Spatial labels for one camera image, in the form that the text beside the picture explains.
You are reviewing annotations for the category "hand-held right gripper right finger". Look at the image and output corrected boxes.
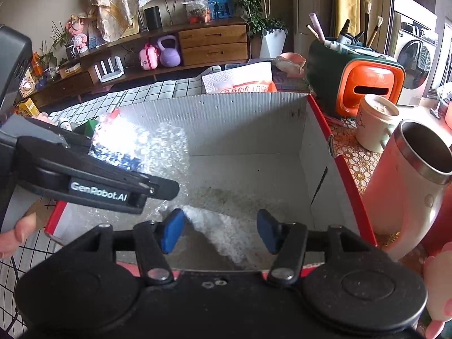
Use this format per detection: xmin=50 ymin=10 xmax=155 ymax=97
xmin=257 ymin=209 xmax=380 ymax=286

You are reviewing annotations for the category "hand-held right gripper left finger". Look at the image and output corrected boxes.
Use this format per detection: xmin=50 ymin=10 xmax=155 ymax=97
xmin=72 ymin=209 xmax=186 ymax=286

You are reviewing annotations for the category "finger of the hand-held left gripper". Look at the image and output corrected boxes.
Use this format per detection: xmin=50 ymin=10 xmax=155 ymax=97
xmin=21 ymin=138 xmax=180 ymax=200
xmin=16 ymin=115 xmax=93 ymax=152

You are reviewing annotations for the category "clear bubble wrap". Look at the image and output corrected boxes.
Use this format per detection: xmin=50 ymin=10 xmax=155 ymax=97
xmin=88 ymin=109 xmax=257 ymax=267

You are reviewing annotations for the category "white and red cardboard box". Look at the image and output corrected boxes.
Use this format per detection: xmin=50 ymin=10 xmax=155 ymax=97
xmin=44 ymin=92 xmax=378 ymax=272

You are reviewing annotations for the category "person's left hand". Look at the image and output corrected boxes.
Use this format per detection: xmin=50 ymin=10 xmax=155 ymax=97
xmin=0 ymin=212 xmax=38 ymax=259

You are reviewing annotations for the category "yellow box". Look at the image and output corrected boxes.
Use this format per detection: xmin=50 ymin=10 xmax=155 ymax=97
xmin=16 ymin=98 xmax=40 ymax=118

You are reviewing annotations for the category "small potted plant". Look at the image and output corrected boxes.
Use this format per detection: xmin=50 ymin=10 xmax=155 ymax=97
xmin=50 ymin=21 xmax=79 ymax=59

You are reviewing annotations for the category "pink doll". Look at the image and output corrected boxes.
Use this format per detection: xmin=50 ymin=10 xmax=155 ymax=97
xmin=66 ymin=14 xmax=90 ymax=49

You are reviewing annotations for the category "white router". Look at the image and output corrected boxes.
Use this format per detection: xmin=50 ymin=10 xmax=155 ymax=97
xmin=92 ymin=59 xmax=125 ymax=83

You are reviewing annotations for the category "white checkered blanket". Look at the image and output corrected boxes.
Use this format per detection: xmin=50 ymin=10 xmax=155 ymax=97
xmin=45 ymin=65 xmax=224 ymax=121

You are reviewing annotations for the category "pink toy bag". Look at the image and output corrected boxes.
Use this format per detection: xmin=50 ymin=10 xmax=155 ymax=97
xmin=139 ymin=43 xmax=162 ymax=70

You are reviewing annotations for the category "floral hanging cloth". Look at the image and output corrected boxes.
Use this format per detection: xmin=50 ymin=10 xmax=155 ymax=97
xmin=86 ymin=0 xmax=220 ymax=43

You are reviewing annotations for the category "white steel-lined tumbler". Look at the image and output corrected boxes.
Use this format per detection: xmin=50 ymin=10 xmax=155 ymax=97
xmin=360 ymin=119 xmax=452 ymax=262

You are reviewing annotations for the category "purple kettlebell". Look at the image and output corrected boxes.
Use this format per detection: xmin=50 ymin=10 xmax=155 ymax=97
xmin=157 ymin=35 xmax=183 ymax=68

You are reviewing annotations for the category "orange and white packet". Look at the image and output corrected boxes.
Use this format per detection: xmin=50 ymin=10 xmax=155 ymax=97
xmin=201 ymin=61 xmax=278 ymax=94

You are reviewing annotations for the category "white lidded cup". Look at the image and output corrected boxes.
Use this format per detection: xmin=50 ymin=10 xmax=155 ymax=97
xmin=355 ymin=94 xmax=401 ymax=153

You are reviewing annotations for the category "black speaker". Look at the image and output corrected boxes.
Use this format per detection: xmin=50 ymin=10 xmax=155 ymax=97
xmin=145 ymin=6 xmax=163 ymax=31

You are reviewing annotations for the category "wooden tv cabinet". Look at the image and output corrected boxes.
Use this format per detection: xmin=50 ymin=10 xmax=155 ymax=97
xmin=14 ymin=19 xmax=252 ymax=111

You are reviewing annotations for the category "pink bowl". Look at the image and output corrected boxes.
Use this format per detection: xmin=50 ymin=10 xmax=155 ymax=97
xmin=275 ymin=52 xmax=306 ymax=78

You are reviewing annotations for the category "pink plush toy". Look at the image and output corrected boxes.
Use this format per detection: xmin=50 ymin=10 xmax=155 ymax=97
xmin=423 ymin=242 xmax=452 ymax=339

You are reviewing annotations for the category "clear bag of fruit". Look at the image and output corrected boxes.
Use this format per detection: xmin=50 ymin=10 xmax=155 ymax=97
xmin=183 ymin=0 xmax=212 ymax=25

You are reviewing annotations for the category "orange and green organiser box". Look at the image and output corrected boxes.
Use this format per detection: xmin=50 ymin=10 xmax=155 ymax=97
xmin=305 ymin=37 xmax=407 ymax=121

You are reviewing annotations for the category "white planter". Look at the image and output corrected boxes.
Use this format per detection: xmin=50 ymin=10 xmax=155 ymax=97
xmin=259 ymin=29 xmax=287 ymax=59

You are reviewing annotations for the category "tall green plant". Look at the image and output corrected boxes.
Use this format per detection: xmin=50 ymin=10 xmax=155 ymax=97
xmin=216 ymin=0 xmax=289 ymax=36

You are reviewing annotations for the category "pink tube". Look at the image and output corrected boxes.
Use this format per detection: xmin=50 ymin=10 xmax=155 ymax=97
xmin=309 ymin=13 xmax=326 ymax=42

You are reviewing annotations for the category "white washing machine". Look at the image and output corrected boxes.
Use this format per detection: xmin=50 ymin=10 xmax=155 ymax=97
xmin=391 ymin=10 xmax=441 ymax=107

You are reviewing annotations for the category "short calligraphy brush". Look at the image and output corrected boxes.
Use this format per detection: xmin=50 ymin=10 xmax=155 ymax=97
xmin=367 ymin=16 xmax=384 ymax=47

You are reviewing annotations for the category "long calligraphy brush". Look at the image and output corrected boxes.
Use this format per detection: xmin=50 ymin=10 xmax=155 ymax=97
xmin=363 ymin=0 xmax=372 ymax=45

